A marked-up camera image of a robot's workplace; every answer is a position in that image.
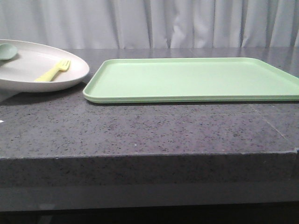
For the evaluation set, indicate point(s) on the white round plate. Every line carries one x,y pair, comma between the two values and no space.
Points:
32,61

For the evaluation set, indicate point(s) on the yellow plastic fork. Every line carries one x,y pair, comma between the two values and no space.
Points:
62,65

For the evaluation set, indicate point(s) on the grey-white curtain backdrop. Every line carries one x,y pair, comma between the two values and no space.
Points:
151,24

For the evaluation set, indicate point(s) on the pale green plastic spoon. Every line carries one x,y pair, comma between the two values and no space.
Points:
7,51

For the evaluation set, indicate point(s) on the light green serving tray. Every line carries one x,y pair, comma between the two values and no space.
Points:
169,80

